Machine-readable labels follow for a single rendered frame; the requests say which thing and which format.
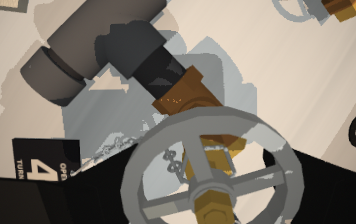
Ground black rubber washer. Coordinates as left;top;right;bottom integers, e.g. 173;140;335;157
348;117;356;147

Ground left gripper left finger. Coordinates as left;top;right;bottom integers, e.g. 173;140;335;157
0;143;139;224

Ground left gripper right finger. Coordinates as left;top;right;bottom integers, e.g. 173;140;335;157
290;148;356;224

